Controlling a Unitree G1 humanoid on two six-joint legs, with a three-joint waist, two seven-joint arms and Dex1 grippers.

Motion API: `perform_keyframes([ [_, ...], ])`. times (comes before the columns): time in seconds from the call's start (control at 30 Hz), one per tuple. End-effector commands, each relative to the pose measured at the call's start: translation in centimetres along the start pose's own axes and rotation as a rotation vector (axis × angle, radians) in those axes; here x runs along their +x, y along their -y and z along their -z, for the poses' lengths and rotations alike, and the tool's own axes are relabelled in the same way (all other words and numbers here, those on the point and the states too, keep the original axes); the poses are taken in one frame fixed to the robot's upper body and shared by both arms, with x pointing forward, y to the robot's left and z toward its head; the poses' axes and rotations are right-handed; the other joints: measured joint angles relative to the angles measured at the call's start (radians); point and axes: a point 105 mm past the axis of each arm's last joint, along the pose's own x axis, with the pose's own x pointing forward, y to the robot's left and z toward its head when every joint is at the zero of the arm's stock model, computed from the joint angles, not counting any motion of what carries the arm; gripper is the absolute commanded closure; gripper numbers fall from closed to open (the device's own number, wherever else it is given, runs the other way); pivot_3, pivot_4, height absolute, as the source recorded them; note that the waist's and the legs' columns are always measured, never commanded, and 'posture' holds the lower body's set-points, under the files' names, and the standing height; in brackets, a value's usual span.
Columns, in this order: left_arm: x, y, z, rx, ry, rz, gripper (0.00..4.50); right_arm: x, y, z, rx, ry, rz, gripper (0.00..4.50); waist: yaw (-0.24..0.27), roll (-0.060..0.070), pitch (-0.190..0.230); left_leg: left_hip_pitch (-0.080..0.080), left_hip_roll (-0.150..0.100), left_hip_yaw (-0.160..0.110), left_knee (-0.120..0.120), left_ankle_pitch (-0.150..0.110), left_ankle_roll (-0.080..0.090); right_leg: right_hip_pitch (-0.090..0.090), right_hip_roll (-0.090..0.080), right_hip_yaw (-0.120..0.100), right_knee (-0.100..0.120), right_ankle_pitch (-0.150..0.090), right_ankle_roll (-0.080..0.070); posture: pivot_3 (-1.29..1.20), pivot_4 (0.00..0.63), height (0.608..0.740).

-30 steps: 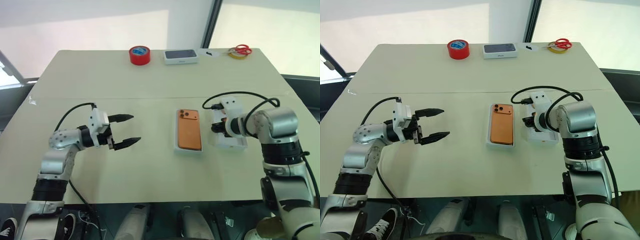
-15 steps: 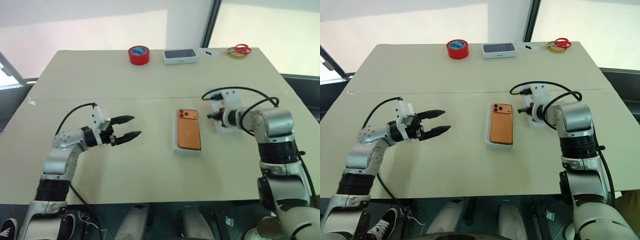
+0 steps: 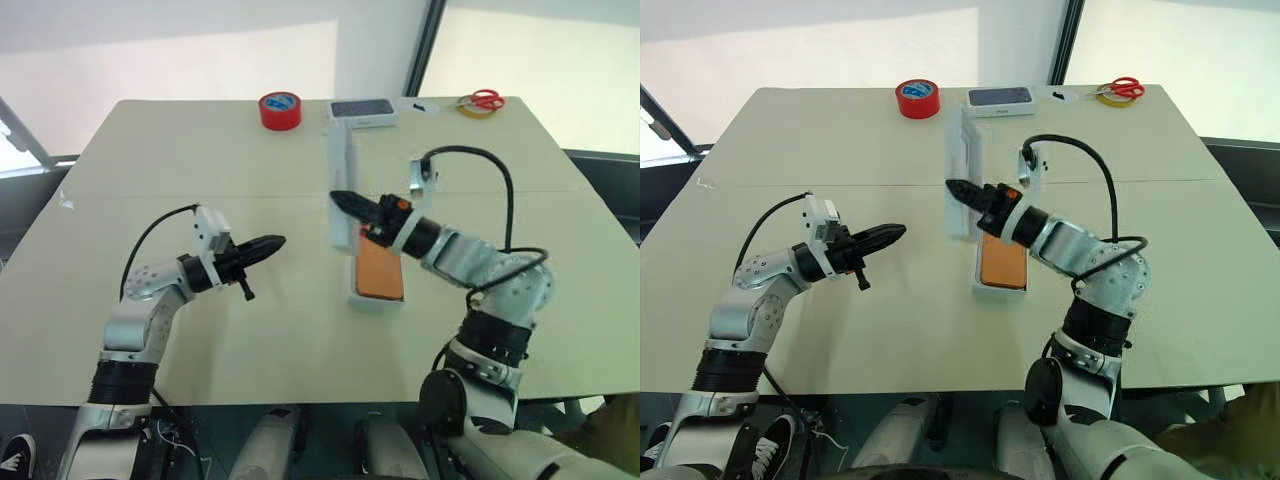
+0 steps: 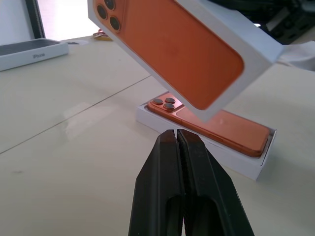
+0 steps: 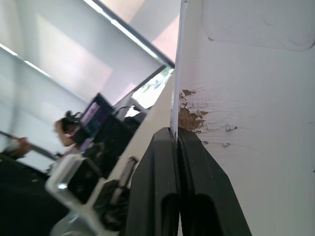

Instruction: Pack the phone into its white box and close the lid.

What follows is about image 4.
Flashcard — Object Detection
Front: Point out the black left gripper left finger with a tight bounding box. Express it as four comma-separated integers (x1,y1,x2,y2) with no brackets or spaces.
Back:
129,129,188,236

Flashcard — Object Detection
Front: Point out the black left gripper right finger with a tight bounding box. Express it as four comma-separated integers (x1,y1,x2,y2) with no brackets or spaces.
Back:
177,129,256,236

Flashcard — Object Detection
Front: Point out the orange smartphone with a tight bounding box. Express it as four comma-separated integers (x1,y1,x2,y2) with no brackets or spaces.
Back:
147,92,270,158

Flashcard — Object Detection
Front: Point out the white phone box lid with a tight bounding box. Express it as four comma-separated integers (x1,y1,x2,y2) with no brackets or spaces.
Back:
87,0,286,124

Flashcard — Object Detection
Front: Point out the white phone box base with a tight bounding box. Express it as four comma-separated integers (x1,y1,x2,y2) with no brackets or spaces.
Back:
135,104,278,182

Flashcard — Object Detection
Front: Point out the closed white iPhone box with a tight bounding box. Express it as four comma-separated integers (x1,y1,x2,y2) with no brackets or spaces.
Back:
0,38,69,72

